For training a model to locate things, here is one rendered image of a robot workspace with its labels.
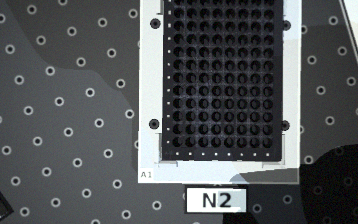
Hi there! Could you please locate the white n2 label plate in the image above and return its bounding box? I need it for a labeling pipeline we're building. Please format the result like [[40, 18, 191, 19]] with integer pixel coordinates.
[[185, 185, 249, 215]]

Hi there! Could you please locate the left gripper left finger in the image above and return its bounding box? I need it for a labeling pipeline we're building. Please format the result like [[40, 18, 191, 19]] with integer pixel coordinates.
[[223, 212, 242, 224]]

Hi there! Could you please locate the white rectangular frame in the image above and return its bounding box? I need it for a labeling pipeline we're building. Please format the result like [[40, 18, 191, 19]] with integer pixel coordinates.
[[138, 0, 301, 184]]

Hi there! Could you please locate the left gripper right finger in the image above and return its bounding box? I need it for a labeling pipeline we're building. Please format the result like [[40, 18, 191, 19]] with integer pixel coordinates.
[[238, 212, 259, 224]]

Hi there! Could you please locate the black well plate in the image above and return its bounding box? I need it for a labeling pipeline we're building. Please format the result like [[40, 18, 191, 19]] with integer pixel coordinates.
[[162, 0, 283, 162]]

